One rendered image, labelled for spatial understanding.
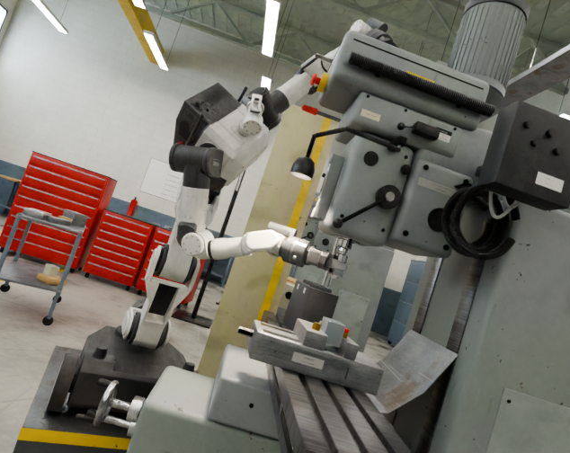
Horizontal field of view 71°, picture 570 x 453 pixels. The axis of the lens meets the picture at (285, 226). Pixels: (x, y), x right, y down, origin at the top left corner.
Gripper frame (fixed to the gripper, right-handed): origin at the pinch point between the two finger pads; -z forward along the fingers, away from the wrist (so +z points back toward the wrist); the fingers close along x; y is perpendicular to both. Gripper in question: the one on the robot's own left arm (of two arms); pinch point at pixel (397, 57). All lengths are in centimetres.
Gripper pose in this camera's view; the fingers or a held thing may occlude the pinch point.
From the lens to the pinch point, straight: 149.3
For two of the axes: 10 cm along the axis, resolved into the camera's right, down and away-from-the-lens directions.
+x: -7.5, -3.0, -5.9
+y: 5.9, -7.1, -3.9
